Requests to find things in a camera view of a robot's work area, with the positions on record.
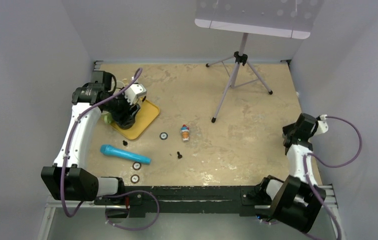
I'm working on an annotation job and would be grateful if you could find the yellow plastic tray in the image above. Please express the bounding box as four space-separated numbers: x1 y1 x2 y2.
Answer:
109 99 160 140

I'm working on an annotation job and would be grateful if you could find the round token upper front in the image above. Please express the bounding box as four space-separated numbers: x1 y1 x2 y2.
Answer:
132 162 142 171

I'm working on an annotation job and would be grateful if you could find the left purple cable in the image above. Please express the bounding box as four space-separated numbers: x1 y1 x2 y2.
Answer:
60 67 160 232

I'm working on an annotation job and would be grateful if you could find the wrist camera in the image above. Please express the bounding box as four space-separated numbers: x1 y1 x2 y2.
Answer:
124 83 147 106
314 114 329 136

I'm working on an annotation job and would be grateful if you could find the round token near tray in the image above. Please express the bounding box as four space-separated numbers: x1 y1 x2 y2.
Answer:
160 132 168 140

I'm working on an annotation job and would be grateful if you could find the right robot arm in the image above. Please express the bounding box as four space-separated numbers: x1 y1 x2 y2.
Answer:
257 113 328 234

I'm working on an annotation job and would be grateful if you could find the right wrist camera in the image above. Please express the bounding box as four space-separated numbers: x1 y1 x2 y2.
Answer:
314 114 329 136

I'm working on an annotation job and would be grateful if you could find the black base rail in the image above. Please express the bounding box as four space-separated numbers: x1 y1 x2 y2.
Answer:
94 185 272 218

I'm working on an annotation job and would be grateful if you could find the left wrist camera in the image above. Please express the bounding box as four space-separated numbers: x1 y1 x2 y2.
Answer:
124 83 147 106

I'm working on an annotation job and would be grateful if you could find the blue toy microphone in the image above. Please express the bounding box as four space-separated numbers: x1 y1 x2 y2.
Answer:
100 144 151 165

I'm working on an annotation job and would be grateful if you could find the green mug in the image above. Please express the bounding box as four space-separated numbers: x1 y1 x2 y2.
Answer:
101 113 113 125

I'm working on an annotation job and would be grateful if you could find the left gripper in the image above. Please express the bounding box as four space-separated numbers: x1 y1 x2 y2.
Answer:
103 87 140 126

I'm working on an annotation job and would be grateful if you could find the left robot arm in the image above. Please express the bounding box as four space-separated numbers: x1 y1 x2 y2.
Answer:
41 68 147 205

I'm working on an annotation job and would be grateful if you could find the white tripod stand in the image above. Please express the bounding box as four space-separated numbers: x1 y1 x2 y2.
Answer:
205 32 273 123

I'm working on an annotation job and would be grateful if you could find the ice cream cone toy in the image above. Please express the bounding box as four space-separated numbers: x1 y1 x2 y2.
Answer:
180 124 190 142

